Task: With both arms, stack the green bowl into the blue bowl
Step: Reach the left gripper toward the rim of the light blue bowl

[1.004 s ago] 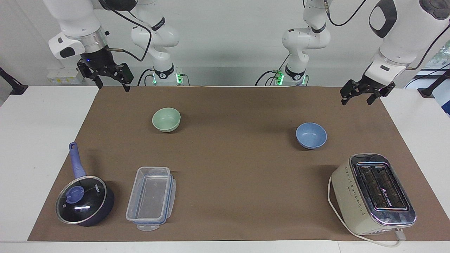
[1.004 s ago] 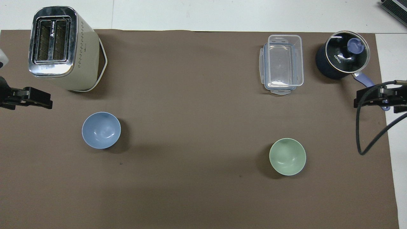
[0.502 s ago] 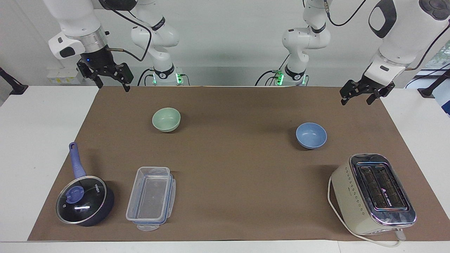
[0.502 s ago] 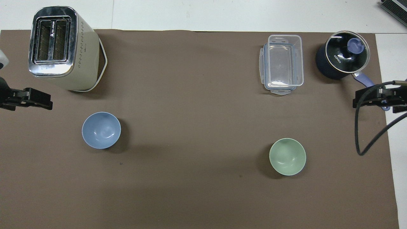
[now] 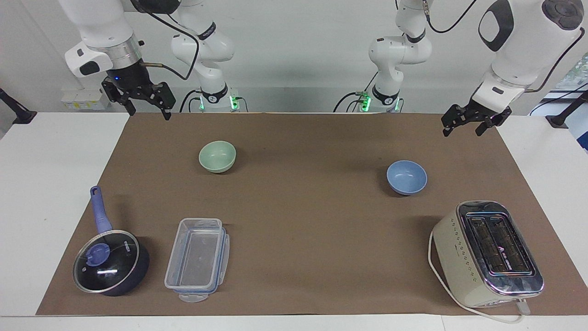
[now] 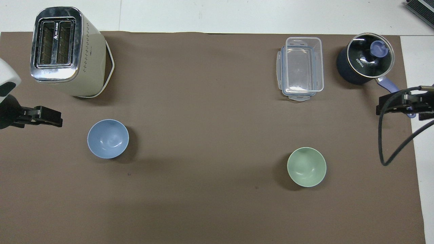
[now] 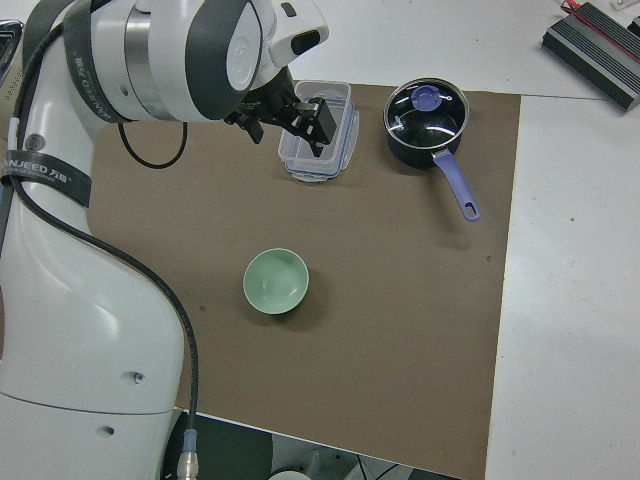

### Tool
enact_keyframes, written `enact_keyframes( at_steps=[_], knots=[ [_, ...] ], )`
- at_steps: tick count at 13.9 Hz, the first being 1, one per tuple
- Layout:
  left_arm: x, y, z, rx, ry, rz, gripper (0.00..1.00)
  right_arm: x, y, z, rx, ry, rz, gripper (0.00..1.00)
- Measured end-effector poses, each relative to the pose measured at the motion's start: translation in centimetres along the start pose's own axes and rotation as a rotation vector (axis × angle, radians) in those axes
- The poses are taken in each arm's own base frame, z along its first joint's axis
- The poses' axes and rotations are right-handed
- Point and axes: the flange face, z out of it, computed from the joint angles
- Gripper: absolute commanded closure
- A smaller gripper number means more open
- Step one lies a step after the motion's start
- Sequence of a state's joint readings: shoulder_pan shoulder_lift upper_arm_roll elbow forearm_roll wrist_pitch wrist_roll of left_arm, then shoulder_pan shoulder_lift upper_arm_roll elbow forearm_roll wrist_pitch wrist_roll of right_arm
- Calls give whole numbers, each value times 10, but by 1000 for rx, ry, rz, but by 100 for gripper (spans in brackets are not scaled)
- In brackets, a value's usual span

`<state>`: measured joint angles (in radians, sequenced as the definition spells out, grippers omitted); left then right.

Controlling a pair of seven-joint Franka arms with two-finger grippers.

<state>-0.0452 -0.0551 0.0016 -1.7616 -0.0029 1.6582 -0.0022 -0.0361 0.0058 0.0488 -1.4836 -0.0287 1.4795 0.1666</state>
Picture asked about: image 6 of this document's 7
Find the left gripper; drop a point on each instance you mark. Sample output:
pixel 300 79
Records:
pixel 10 112

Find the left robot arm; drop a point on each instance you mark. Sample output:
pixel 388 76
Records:
pixel 6 75

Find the blue bowl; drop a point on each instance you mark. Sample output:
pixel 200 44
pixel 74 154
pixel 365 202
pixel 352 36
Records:
pixel 107 139

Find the green bowl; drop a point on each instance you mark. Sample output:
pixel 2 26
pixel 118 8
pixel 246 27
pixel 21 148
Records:
pixel 306 166

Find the cream and chrome toaster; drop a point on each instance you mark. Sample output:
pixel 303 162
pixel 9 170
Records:
pixel 86 64

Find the clear container lid with clips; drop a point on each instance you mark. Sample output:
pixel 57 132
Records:
pixel 298 97

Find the clear plastic food container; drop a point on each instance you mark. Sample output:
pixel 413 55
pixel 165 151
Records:
pixel 303 67

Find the glass pot lid, purple knob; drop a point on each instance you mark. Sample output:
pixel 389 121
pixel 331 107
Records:
pixel 364 56

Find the dark grey ribbed object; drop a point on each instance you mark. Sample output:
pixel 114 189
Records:
pixel 422 9

